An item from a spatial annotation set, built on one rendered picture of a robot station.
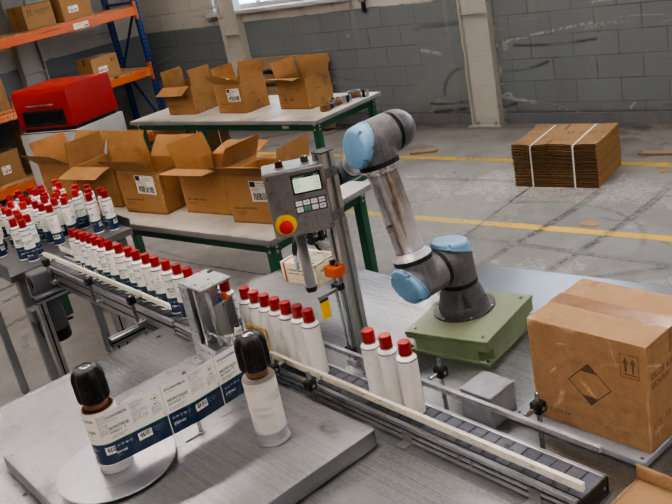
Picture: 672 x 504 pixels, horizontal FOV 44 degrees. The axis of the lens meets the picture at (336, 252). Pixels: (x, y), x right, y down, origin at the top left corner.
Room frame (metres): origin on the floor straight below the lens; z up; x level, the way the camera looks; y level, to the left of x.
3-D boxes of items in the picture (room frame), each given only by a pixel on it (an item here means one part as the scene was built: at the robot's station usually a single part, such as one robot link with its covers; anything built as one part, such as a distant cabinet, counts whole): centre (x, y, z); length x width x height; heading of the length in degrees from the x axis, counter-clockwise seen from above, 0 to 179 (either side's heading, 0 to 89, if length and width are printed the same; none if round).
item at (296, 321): (2.15, 0.14, 0.98); 0.05 x 0.05 x 0.20
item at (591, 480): (2.06, 0.07, 0.86); 1.65 x 0.08 x 0.04; 37
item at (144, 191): (4.54, 0.90, 0.97); 0.45 x 0.38 x 0.37; 140
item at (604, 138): (5.90, -1.82, 0.16); 0.65 x 0.54 x 0.32; 52
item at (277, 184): (2.20, 0.07, 1.38); 0.17 x 0.10 x 0.19; 92
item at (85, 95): (7.57, 2.10, 0.61); 0.70 x 0.60 x 1.22; 58
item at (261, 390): (1.83, 0.25, 1.03); 0.09 x 0.09 x 0.30
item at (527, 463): (1.81, -0.07, 0.91); 1.07 x 0.01 x 0.02; 37
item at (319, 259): (2.66, 0.10, 0.99); 0.16 x 0.12 x 0.07; 47
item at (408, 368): (1.81, -0.12, 0.98); 0.05 x 0.05 x 0.20
